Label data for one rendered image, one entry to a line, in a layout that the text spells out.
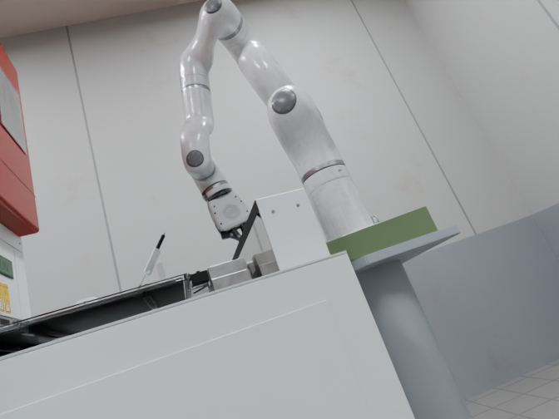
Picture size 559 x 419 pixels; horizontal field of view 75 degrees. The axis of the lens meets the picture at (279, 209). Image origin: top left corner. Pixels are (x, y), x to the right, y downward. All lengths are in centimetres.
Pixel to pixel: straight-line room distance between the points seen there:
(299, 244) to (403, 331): 32
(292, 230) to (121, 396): 34
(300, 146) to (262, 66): 28
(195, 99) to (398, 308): 80
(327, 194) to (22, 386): 65
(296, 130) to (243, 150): 184
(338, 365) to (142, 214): 222
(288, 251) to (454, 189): 246
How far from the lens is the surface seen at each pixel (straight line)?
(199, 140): 101
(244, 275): 77
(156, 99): 305
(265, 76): 107
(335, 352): 54
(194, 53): 123
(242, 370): 51
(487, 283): 288
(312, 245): 63
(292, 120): 91
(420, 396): 84
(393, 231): 79
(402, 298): 83
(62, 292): 268
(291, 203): 64
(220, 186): 103
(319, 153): 91
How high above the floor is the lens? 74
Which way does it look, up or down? 17 degrees up
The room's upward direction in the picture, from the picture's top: 20 degrees counter-clockwise
